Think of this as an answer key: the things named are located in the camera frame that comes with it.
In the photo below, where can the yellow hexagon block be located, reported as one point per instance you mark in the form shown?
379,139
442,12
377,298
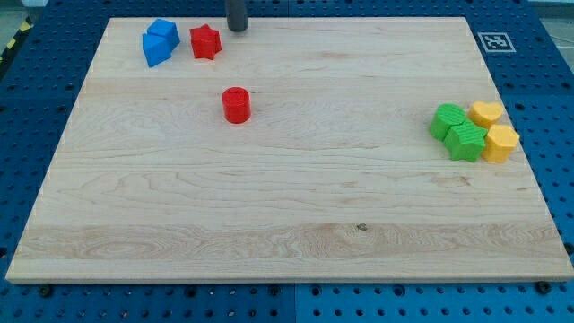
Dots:
500,143

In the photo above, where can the white fiducial marker tag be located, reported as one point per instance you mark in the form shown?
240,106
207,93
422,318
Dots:
496,42

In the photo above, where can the blue wedge block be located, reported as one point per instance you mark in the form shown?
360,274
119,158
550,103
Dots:
156,49

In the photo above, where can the blue cube block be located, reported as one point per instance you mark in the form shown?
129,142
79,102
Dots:
165,29

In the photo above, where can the red star block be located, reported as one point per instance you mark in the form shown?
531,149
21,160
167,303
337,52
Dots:
205,42

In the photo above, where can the wooden board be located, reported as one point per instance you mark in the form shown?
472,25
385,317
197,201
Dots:
335,178

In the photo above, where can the green star block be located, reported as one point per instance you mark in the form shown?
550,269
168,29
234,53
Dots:
465,141

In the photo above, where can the green cylinder block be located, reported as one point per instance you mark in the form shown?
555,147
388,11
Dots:
446,116

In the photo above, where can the red cylinder block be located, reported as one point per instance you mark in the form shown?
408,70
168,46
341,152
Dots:
236,105

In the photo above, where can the yellow heart block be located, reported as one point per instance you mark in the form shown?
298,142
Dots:
485,114

